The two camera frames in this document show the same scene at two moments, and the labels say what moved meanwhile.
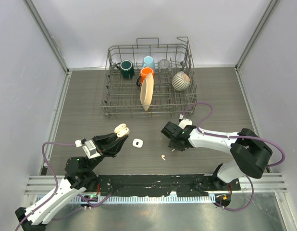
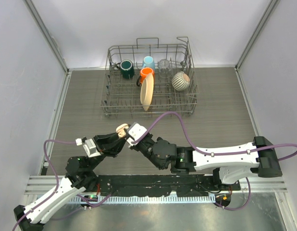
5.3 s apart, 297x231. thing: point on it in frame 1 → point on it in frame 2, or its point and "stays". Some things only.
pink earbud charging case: (121, 130) stays
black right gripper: (173, 145) → (135, 147)
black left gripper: (108, 145) stays
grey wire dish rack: (150, 79) stays
